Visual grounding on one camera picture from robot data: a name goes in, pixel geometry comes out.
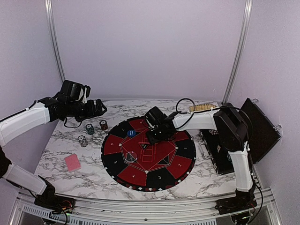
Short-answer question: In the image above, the right aluminium frame post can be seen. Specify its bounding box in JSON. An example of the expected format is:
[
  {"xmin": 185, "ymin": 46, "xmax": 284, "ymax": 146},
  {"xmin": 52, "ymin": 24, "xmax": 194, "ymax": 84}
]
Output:
[{"xmin": 221, "ymin": 0, "xmax": 253, "ymax": 104}]

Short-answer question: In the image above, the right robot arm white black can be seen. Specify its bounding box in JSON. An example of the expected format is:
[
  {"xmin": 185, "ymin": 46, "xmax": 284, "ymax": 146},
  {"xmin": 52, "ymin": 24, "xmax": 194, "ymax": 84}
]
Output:
[{"xmin": 145, "ymin": 103, "xmax": 255, "ymax": 210}]

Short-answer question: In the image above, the yellow woven bamboo mat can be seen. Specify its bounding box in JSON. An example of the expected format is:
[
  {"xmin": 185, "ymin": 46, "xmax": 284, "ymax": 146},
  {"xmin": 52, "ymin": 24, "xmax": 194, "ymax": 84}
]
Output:
[{"xmin": 189, "ymin": 104, "xmax": 218, "ymax": 112}]

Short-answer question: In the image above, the round red black poker mat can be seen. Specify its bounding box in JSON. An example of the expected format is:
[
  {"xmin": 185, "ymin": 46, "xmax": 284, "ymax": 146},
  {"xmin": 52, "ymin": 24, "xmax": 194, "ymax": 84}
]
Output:
[{"xmin": 101, "ymin": 117, "xmax": 196, "ymax": 192}]

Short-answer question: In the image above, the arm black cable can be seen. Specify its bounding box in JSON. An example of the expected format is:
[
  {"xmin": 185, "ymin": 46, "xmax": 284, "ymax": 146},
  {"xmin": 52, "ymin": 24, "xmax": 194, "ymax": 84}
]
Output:
[
  {"xmin": 63, "ymin": 117, "xmax": 83, "ymax": 129},
  {"xmin": 173, "ymin": 97, "xmax": 254, "ymax": 132}
]

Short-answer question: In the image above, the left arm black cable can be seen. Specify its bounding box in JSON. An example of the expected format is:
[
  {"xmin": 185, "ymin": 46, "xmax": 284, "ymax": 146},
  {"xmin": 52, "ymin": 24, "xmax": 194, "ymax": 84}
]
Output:
[{"xmin": 63, "ymin": 117, "xmax": 83, "ymax": 129}]

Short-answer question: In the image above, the red brown poker chip stack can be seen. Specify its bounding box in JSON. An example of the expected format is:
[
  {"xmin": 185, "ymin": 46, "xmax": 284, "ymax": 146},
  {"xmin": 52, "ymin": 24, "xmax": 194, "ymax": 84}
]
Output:
[{"xmin": 99, "ymin": 120, "xmax": 108, "ymax": 131}]

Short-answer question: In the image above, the white black poker chip stack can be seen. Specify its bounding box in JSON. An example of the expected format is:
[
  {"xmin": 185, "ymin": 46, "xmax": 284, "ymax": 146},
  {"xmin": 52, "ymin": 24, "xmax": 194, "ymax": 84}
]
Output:
[{"xmin": 77, "ymin": 135, "xmax": 88, "ymax": 148}]

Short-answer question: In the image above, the aluminium frame post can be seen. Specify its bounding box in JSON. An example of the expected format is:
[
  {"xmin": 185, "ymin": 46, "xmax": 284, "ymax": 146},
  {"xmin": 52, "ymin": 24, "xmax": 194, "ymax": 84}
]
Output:
[
  {"xmin": 221, "ymin": 0, "xmax": 253, "ymax": 104},
  {"xmin": 45, "ymin": 0, "xmax": 66, "ymax": 82}
]

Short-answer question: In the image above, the left aluminium frame post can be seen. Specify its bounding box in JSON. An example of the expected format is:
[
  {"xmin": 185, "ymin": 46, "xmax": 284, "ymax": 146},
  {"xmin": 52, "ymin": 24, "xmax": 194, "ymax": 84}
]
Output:
[{"xmin": 45, "ymin": 0, "xmax": 66, "ymax": 82}]

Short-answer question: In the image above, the front aluminium rail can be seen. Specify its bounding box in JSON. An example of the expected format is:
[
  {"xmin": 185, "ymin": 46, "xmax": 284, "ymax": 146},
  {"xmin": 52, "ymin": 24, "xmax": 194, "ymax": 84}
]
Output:
[{"xmin": 8, "ymin": 188, "xmax": 282, "ymax": 225}]

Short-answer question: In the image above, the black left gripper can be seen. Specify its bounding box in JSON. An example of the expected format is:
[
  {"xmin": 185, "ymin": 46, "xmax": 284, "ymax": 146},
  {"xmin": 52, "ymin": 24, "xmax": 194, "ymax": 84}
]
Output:
[{"xmin": 67, "ymin": 98, "xmax": 106, "ymax": 122}]

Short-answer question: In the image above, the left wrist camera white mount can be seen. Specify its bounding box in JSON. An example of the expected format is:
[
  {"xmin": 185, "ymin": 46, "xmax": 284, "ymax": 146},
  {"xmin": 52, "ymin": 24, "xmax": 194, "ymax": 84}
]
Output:
[{"xmin": 78, "ymin": 85, "xmax": 91, "ymax": 104}]

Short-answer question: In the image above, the blue small blind button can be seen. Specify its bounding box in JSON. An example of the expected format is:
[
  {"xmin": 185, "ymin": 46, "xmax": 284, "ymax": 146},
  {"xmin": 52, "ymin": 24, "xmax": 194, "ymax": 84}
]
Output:
[{"xmin": 127, "ymin": 130, "xmax": 136, "ymax": 137}]

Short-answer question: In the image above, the triangular all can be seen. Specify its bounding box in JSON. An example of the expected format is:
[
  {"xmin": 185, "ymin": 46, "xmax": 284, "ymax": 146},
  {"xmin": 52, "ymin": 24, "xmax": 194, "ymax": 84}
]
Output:
[{"xmin": 140, "ymin": 143, "xmax": 149, "ymax": 150}]

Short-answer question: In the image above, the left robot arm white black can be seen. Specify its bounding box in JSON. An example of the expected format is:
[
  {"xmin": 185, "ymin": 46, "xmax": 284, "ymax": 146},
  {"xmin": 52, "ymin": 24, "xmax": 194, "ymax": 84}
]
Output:
[{"xmin": 0, "ymin": 80, "xmax": 107, "ymax": 209}]

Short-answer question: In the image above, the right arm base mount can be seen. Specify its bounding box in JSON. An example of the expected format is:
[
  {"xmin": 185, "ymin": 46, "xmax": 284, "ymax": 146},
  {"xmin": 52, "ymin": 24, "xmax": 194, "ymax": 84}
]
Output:
[{"xmin": 215, "ymin": 197, "xmax": 257, "ymax": 215}]

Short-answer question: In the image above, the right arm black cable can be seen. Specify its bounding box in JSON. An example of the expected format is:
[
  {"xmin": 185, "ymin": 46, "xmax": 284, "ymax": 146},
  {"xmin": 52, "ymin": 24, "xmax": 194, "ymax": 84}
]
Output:
[{"xmin": 173, "ymin": 97, "xmax": 254, "ymax": 132}]

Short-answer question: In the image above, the black poker set case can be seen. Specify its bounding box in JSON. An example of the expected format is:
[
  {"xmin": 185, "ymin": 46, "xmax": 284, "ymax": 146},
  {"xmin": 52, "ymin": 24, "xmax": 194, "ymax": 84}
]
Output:
[{"xmin": 199, "ymin": 98, "xmax": 281, "ymax": 175}]

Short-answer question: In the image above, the red playing card deck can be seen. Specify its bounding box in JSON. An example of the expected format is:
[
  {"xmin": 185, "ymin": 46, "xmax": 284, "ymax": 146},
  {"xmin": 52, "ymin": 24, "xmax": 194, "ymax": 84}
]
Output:
[{"xmin": 64, "ymin": 154, "xmax": 81, "ymax": 172}]

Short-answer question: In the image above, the green poker chip stack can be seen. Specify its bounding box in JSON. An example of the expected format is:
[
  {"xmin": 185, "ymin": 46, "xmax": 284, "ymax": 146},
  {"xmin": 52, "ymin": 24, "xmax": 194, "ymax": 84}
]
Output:
[{"xmin": 85, "ymin": 124, "xmax": 95, "ymax": 135}]

